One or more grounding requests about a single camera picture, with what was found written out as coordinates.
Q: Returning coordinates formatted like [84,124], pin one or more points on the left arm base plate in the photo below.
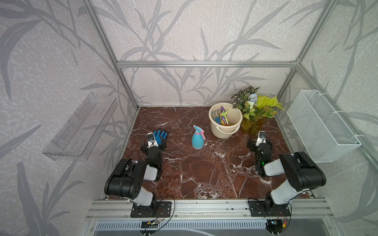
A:
[157,209]

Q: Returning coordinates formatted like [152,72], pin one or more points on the clear acrylic wall shelf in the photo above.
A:
[79,136]

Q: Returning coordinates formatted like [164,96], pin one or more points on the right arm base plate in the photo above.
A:
[268,209]

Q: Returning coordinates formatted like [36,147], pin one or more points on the potted green plant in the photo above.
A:
[256,109]

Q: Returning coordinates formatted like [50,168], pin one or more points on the blue fork yellow handle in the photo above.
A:
[216,116]

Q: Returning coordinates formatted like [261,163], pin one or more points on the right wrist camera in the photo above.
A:
[261,137]

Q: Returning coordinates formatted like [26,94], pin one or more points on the teal spray bottle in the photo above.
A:
[198,138]

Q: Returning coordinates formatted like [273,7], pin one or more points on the white wire mesh basket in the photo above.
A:
[323,132]

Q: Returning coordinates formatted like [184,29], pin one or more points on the cream plastic bucket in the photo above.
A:
[234,117]

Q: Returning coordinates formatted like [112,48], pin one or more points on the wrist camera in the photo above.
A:
[261,137]
[151,140]

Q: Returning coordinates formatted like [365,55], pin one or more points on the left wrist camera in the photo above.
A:
[151,140]

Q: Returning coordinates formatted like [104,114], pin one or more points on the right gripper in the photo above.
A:
[253,143]

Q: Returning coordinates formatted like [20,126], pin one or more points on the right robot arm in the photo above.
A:
[302,173]

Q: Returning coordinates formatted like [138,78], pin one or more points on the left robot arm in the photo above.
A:
[126,180]

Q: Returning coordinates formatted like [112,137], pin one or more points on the blue gardening glove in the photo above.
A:
[160,135]

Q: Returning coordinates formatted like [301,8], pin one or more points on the aluminium front rail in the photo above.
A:
[183,209]

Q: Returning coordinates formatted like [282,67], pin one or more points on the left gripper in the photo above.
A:
[161,146]

